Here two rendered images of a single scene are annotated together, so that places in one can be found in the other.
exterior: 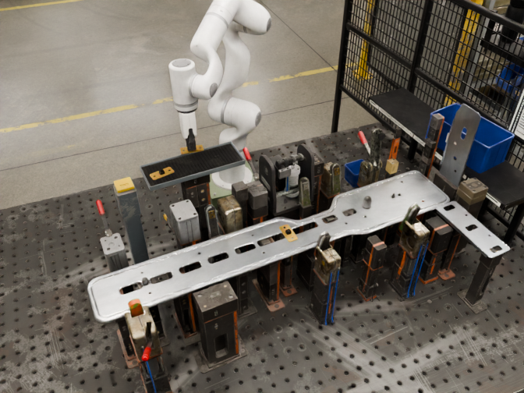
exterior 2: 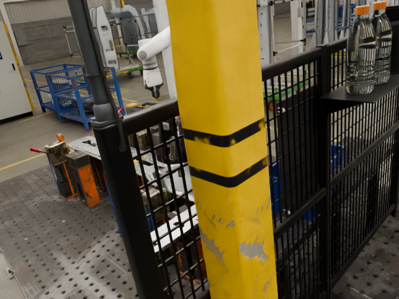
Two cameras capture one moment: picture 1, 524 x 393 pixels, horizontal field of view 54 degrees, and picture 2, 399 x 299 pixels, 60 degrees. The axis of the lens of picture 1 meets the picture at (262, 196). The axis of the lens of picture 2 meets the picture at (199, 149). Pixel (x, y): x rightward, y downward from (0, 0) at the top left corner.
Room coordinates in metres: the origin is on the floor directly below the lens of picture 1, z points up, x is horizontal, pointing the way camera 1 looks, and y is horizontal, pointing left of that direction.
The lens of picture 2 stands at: (1.17, -1.77, 1.68)
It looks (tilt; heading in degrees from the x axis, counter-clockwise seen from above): 22 degrees down; 74
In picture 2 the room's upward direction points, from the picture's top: 9 degrees counter-clockwise
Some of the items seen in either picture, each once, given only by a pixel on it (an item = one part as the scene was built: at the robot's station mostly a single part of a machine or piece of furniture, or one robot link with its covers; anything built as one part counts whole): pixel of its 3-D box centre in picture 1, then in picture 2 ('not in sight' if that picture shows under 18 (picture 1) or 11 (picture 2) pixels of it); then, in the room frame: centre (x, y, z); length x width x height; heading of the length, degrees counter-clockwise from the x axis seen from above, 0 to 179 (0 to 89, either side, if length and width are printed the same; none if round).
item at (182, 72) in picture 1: (184, 81); (146, 51); (1.53, 0.26, 1.49); 0.09 x 0.08 x 0.13; 65
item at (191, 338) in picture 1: (182, 301); (104, 169); (1.13, 0.28, 0.84); 0.17 x 0.06 x 0.29; 26
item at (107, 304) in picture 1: (284, 237); (135, 161); (1.30, -0.08, 1.00); 1.38 x 0.22 x 0.02; 116
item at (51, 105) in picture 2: not in sight; (62, 89); (0.59, 6.29, 0.47); 1.20 x 0.80 x 0.95; 110
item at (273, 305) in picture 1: (268, 269); not in sight; (1.27, -0.02, 0.84); 0.17 x 0.06 x 0.29; 26
